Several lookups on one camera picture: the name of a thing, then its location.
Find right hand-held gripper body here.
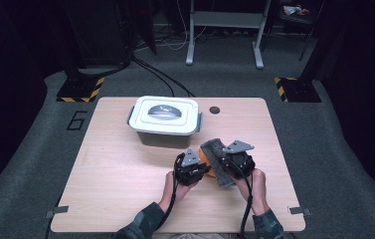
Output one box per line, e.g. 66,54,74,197
219,139,257,182

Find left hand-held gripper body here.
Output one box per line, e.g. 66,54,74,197
173,147,210,187

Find orange plush toy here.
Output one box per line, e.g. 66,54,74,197
198,147,219,179

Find grey fluffy cloth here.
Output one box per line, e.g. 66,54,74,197
200,137,238,188

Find grey storage bin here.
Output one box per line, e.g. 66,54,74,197
126,105,204,149

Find white box lid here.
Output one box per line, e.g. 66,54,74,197
128,96,204,136

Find person's left hand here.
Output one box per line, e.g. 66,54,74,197
158,170,199,213

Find person's right hand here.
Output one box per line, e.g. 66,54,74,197
233,168,271,217

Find grey tape piece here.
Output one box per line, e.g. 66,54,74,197
45,205,70,219
287,206,312,217

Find colourful things on shelf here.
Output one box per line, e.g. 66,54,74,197
282,4,310,17

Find black cabinet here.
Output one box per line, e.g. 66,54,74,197
60,0,133,69

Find left hand-held gripper cable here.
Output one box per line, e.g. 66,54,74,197
156,163,180,231

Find hand-held gripper cable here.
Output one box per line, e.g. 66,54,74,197
156,163,180,231
234,160,255,239

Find right hand-held gripper cable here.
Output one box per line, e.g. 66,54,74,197
234,160,255,239

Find black yellow striped base plate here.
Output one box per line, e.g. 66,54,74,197
274,77,322,104
56,77,105,104

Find black floor cables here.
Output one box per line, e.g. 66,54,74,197
131,57,196,98

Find white cable bundle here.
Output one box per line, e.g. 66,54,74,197
134,0,209,53

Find white metal table frame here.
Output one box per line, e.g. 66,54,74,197
185,0,273,70

